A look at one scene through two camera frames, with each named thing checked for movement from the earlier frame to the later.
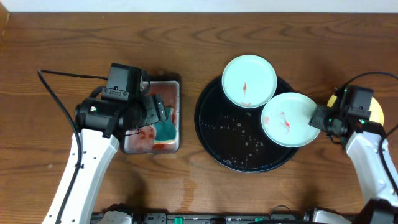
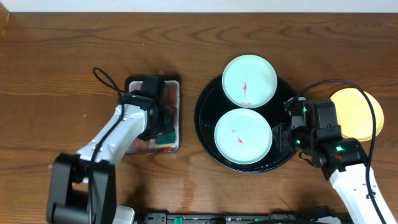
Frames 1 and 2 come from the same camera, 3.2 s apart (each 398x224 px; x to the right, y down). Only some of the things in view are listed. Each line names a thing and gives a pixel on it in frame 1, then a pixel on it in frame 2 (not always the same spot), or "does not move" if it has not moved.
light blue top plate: x=249 y=81 does not move
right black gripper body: x=326 y=119 → x=300 y=139
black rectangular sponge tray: x=164 y=137 does not move
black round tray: x=232 y=137 does not move
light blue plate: x=285 y=117 → x=243 y=136
